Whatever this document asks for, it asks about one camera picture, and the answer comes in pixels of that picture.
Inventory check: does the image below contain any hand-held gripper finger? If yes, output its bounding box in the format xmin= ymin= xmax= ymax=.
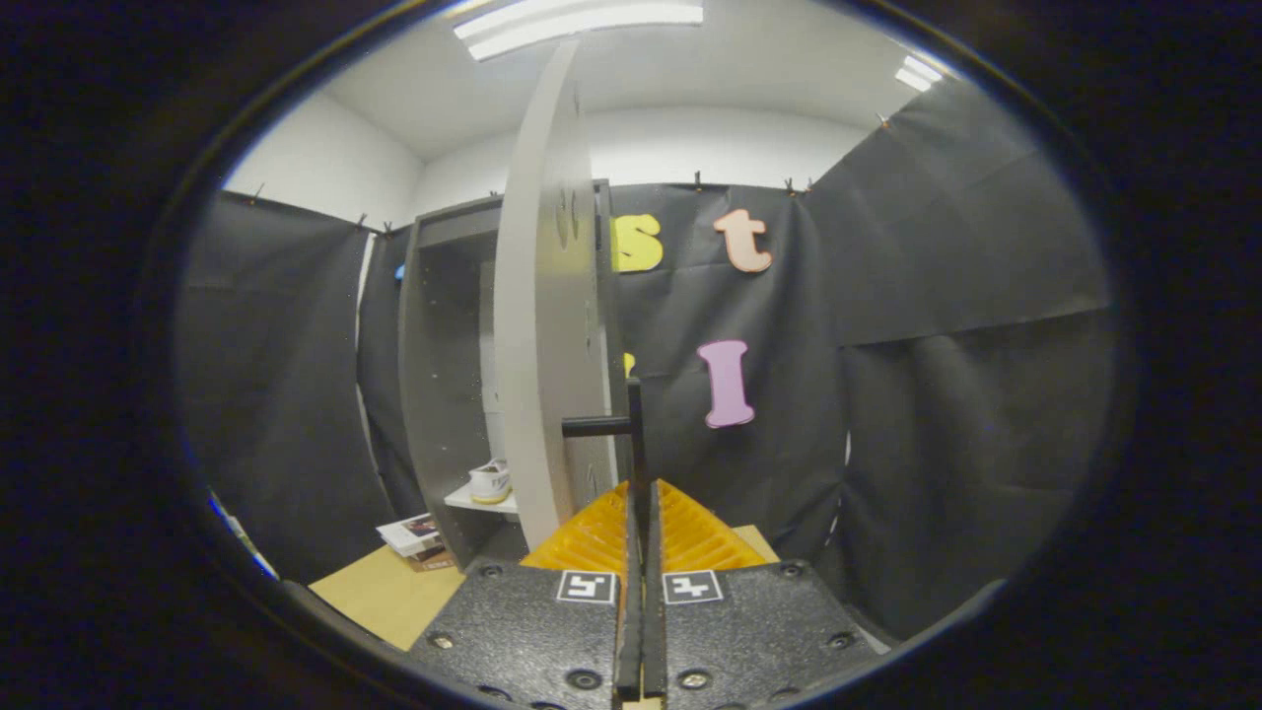
xmin=407 ymin=481 xmax=644 ymax=710
xmin=643 ymin=479 xmax=881 ymax=710

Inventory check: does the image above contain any white shoe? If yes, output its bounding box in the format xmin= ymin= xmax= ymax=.
xmin=468 ymin=460 xmax=514 ymax=505

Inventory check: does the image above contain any grey shoe cabinet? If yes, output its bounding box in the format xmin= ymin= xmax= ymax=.
xmin=397 ymin=179 xmax=632 ymax=573

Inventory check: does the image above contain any white printed booklet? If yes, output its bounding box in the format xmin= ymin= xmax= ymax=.
xmin=376 ymin=513 xmax=447 ymax=559

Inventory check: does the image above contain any black backdrop cloth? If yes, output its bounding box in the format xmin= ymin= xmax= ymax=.
xmin=177 ymin=79 xmax=1120 ymax=642

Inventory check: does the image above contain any long ceiling light panel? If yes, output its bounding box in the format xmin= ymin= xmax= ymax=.
xmin=454 ymin=0 xmax=706 ymax=62

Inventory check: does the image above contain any small ceiling light panel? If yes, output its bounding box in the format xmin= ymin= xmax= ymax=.
xmin=894 ymin=54 xmax=946 ymax=95

